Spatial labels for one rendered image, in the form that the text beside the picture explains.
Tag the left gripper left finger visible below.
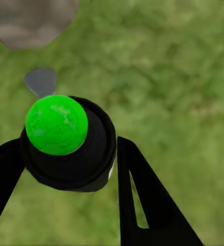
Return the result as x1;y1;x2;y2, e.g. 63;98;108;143
0;138;26;216

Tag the pesticide atomizer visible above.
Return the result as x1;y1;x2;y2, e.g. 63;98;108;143
20;67;117;192

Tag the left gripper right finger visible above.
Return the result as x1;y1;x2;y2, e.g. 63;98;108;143
116;136;203;246

